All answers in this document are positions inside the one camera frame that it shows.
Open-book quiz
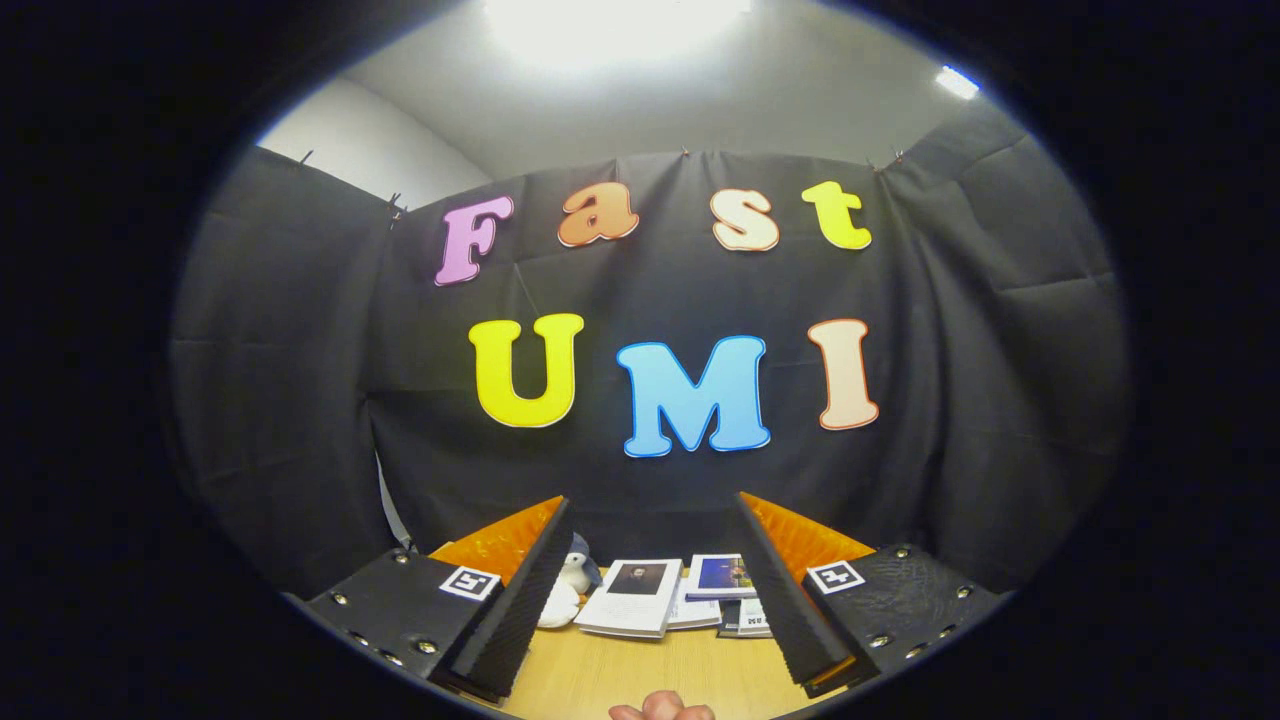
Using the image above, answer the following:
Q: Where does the penguin plush toy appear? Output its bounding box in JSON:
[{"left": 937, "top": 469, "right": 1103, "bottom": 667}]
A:
[{"left": 560, "top": 533, "right": 604, "bottom": 597}]

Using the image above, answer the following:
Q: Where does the white duck plush toy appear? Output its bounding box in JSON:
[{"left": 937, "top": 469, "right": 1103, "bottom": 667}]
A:
[{"left": 537, "top": 580, "right": 583, "bottom": 630}]

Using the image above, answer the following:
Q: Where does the book with blue picture cover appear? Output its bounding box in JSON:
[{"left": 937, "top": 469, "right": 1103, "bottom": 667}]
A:
[{"left": 685, "top": 553, "right": 758, "bottom": 601}]

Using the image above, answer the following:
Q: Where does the large ceiling light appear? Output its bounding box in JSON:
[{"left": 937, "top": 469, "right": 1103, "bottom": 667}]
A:
[{"left": 485, "top": 0, "right": 753, "bottom": 63}]

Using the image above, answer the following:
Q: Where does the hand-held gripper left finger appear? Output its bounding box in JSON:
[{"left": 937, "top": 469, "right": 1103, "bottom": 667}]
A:
[{"left": 300, "top": 495, "right": 576, "bottom": 703}]

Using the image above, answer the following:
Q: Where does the thin white booklet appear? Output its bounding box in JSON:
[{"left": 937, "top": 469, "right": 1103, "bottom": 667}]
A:
[{"left": 667, "top": 580, "right": 723, "bottom": 631}]

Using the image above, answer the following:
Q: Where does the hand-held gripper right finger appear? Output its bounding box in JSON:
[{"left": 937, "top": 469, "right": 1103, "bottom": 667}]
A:
[{"left": 735, "top": 491, "right": 1004, "bottom": 701}]

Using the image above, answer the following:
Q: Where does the white book with portrait cover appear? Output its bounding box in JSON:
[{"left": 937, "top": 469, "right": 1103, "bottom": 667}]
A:
[{"left": 575, "top": 558, "right": 684, "bottom": 640}]

